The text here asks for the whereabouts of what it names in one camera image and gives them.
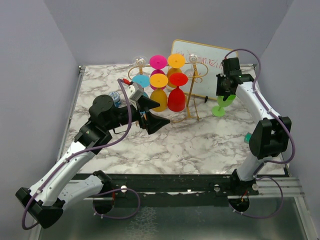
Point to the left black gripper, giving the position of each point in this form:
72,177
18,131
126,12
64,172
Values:
153,122

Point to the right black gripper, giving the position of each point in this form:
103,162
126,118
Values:
219,91

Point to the green wine glass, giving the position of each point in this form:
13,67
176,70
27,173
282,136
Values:
222,103

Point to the red wine glass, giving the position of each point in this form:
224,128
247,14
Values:
177,99

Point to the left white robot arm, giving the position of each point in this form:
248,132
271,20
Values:
107,125

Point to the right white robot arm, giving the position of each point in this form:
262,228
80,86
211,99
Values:
272,132

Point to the blue wine glass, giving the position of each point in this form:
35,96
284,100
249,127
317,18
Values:
142,80

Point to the front yellow wine glass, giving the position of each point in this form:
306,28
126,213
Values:
159,81

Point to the right clear wine glass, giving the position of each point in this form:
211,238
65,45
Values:
192,59

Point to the clear wine glass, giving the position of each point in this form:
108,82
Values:
140,61
192,59

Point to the back orange wine glass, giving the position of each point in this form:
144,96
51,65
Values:
175,62

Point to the pink wine glass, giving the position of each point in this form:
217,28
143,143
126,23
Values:
158,62

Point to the left clear wine glass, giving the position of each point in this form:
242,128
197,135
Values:
140,61

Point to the gold framed whiteboard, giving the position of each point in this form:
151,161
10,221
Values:
208,64

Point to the blue patterned small jar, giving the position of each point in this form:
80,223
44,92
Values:
116,98

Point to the teal green cube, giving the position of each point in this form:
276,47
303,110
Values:
247,137

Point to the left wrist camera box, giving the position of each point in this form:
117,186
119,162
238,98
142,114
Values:
134,92

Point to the gold wire glass rack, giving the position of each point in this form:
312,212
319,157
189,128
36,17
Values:
146,70

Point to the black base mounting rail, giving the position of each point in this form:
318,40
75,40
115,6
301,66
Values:
175,190

